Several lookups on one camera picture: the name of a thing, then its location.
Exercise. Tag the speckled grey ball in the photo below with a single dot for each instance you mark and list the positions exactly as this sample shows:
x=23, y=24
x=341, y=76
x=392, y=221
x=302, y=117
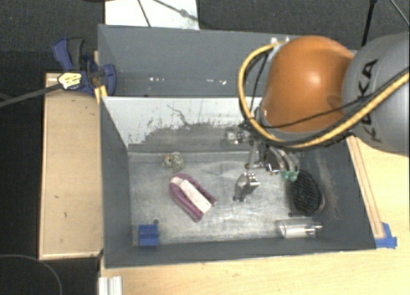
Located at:
x=173, y=161

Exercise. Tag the blue block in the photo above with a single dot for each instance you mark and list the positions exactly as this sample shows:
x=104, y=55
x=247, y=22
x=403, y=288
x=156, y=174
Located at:
x=148, y=235

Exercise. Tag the purple and white brush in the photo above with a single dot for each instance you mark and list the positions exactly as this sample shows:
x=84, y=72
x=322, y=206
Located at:
x=191, y=196

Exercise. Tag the black mesh oval strainer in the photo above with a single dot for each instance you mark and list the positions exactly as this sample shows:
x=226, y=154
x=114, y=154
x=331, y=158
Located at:
x=306, y=193

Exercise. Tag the grey metal bin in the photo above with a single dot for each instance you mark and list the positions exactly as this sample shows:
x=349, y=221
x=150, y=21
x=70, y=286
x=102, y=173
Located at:
x=205, y=59

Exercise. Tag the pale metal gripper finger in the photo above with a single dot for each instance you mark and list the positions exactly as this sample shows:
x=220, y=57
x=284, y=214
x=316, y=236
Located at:
x=244, y=186
x=233, y=136

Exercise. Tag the pale wood flat board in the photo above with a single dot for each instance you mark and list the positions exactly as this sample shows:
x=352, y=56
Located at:
x=70, y=165

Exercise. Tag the clear glass bottle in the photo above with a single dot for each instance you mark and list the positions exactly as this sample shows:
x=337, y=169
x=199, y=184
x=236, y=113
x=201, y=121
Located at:
x=296, y=228

